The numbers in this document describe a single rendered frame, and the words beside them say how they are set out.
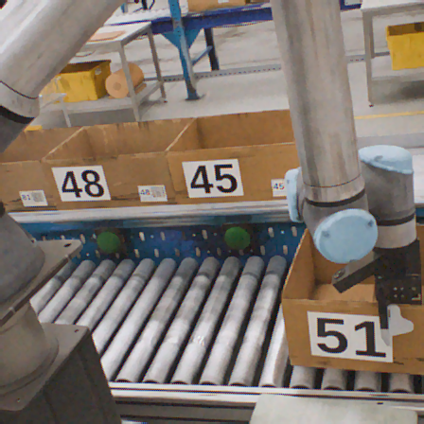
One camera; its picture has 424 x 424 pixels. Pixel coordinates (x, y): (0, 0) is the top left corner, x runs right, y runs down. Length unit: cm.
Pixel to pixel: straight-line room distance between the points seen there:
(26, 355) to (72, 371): 8
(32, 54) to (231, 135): 110
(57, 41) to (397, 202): 58
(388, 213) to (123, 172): 92
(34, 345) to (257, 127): 116
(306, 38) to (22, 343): 56
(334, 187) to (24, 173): 124
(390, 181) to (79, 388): 59
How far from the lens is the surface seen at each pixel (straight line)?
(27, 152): 224
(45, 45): 91
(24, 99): 94
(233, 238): 165
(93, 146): 211
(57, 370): 92
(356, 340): 122
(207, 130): 193
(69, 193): 186
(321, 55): 79
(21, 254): 84
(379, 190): 102
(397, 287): 111
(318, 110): 80
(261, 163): 161
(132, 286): 168
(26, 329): 91
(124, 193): 178
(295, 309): 120
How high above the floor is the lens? 161
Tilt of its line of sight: 27 degrees down
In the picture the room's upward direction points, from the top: 10 degrees counter-clockwise
